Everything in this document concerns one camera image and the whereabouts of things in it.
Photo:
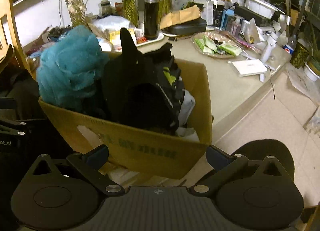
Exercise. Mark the brown cardboard box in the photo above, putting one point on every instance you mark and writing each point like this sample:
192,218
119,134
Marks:
140,150

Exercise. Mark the wooden chair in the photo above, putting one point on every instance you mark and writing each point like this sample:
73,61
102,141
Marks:
13,51

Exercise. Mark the black green fabric glove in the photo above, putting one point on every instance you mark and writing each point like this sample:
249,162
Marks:
171,83

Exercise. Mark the yellow medicine box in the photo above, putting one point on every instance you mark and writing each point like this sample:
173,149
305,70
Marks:
114,37

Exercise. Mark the black round fabric hat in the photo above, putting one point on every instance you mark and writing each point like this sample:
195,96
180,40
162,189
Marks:
131,90

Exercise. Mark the teal mesh bath sponge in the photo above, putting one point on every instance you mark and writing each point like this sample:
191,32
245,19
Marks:
69,69

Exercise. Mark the brown paper envelope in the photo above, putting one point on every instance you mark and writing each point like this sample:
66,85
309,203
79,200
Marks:
180,17

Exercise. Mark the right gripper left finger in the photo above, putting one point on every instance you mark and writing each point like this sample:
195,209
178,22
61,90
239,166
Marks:
88,166

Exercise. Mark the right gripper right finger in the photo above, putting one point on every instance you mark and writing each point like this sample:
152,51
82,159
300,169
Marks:
225,167

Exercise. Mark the black thermos bottle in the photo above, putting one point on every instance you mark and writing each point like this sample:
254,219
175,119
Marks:
151,8

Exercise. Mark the green wet wipes pack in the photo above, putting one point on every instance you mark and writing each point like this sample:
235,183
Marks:
231,49

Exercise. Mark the white flat box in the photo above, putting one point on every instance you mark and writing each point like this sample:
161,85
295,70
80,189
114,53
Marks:
249,67

